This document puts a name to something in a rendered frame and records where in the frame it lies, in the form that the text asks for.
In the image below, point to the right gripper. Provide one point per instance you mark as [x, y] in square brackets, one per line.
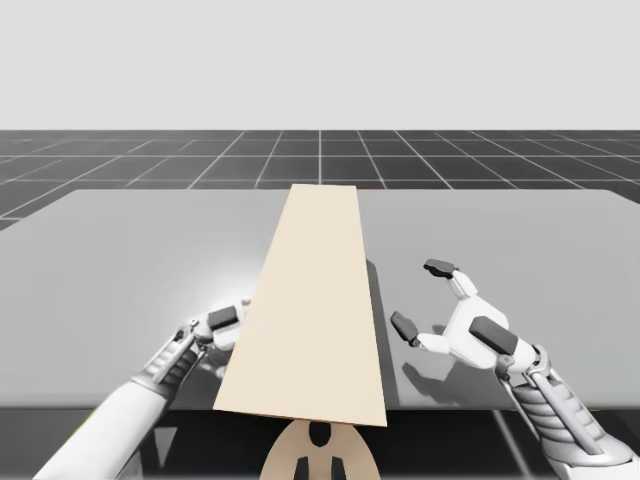
[480, 332]

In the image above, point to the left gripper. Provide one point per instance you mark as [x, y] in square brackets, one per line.
[225, 327]

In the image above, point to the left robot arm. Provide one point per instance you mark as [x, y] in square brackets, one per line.
[125, 405]

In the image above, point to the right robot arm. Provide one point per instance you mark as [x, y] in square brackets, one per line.
[560, 410]

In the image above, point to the tall board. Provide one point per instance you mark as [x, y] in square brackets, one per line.
[310, 320]

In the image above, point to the tan robot part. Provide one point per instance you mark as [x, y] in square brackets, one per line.
[287, 457]

